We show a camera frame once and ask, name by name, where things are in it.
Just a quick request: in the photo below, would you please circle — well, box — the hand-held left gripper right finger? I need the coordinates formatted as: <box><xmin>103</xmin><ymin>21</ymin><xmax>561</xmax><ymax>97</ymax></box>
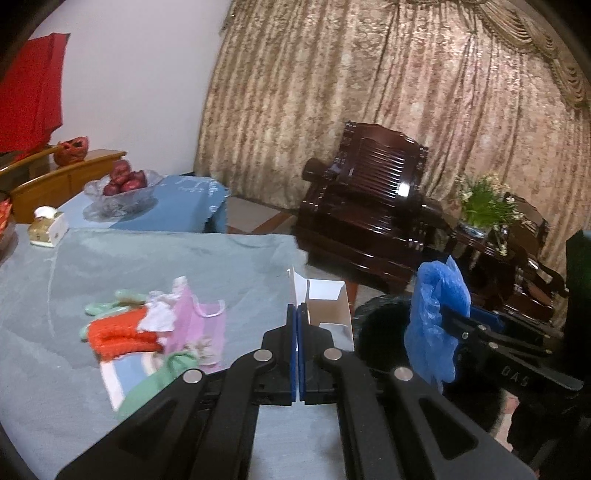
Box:
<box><xmin>298</xmin><ymin>302</ymin><xmax>536</xmax><ymax>480</ymax></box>

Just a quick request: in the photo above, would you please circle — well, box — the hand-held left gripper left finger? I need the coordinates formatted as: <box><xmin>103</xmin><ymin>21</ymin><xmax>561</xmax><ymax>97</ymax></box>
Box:
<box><xmin>54</xmin><ymin>302</ymin><xmax>300</xmax><ymax>480</ymax></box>

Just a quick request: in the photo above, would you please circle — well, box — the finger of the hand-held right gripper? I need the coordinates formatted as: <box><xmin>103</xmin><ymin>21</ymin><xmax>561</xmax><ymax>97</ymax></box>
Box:
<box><xmin>471</xmin><ymin>310</ymin><xmax>566</xmax><ymax>342</ymax></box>
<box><xmin>442</xmin><ymin>310</ymin><xmax>546</xmax><ymax>356</ymax></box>

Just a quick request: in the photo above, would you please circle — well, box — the blue plastic shoe cover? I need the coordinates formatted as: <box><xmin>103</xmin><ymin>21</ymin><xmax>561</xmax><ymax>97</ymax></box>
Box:
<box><xmin>404</xmin><ymin>257</ymin><xmax>472</xmax><ymax>394</ymax></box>

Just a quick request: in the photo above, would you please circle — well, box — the white carton box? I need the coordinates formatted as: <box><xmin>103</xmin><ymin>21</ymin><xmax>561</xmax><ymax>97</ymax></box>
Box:
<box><xmin>286</xmin><ymin>266</ymin><xmax>356</xmax><ymax>356</ymax></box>

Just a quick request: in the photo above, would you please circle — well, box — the black lined waste bin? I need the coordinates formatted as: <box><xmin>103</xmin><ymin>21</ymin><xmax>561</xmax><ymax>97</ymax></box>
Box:
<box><xmin>353</xmin><ymin>295</ymin><xmax>509</xmax><ymax>435</ymax></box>

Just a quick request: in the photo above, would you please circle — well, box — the orange foam fruit net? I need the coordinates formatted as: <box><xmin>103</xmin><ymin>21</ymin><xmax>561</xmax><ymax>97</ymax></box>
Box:
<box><xmin>89</xmin><ymin>308</ymin><xmax>162</xmax><ymax>361</ymax></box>

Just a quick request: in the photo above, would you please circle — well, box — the green twisted balloon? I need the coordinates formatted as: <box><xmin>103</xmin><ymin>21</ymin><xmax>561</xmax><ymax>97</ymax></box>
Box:
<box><xmin>79</xmin><ymin>290</ymin><xmax>200</xmax><ymax>422</ymax></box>

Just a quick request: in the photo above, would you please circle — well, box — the dark wooden side table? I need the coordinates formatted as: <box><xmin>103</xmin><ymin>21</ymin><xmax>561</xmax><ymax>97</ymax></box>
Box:
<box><xmin>443</xmin><ymin>222</ymin><xmax>509</xmax><ymax>282</ymax></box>

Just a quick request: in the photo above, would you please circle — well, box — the pink face mask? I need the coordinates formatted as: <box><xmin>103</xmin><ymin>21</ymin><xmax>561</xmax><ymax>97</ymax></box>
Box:
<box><xmin>159</xmin><ymin>277</ymin><xmax>227</xmax><ymax>367</ymax></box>

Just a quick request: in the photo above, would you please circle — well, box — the flowering plant in porcelain pot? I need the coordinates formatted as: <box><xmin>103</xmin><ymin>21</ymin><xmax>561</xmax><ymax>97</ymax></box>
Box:
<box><xmin>455</xmin><ymin>173</ymin><xmax>525</xmax><ymax>257</ymax></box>

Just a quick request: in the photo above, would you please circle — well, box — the white foam fruit net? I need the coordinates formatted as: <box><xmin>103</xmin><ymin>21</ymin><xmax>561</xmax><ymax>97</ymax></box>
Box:
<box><xmin>137</xmin><ymin>295</ymin><xmax>177</xmax><ymax>334</ymax></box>

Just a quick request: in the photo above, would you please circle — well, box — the blue and white packet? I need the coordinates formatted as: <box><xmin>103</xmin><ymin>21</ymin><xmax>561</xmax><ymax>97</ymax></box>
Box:
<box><xmin>98</xmin><ymin>356</ymin><xmax>163</xmax><ymax>412</ymax></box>

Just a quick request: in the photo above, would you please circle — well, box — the dark wooden slatted armchair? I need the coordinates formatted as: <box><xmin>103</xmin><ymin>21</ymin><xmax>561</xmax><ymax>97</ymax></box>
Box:
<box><xmin>295</xmin><ymin>121</ymin><xmax>455</xmax><ymax>294</ymax></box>

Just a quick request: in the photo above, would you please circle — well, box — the blue embroidered tablecloth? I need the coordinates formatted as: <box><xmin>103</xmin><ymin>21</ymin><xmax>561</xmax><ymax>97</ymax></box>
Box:
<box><xmin>55</xmin><ymin>174</ymin><xmax>232</xmax><ymax>234</ymax></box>

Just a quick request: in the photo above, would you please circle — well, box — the glass fruit bowl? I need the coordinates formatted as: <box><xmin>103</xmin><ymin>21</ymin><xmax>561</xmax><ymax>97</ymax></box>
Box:
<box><xmin>83</xmin><ymin>169</ymin><xmax>163</xmax><ymax>221</ymax></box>

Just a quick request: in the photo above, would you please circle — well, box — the gold and white tissue box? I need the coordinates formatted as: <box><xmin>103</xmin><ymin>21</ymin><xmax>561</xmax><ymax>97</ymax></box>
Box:
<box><xmin>27</xmin><ymin>207</ymin><xmax>70</xmax><ymax>248</ymax></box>

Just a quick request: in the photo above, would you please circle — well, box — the beige floral curtain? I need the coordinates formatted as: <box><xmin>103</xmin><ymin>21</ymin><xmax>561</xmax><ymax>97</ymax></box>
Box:
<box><xmin>194</xmin><ymin>0</ymin><xmax>591</xmax><ymax>315</ymax></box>

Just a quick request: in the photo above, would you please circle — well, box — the light wooden cabinet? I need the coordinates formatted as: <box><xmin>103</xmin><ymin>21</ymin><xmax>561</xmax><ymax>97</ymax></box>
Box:
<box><xmin>0</xmin><ymin>145</ymin><xmax>127</xmax><ymax>224</ymax></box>

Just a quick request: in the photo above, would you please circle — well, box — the red woven basket ornament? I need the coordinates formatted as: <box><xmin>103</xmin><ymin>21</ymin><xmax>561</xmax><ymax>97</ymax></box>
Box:
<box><xmin>53</xmin><ymin>136</ymin><xmax>90</xmax><ymax>167</ymax></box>

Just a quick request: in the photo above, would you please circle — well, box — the small glass dish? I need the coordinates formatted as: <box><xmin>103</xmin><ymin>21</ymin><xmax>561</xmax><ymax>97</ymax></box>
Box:
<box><xmin>0</xmin><ymin>198</ymin><xmax>19</xmax><ymax>266</ymax></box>

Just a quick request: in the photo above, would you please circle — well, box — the red cloth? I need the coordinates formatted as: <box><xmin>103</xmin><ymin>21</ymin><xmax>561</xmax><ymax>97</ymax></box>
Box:
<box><xmin>0</xmin><ymin>33</ymin><xmax>71</xmax><ymax>153</ymax></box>

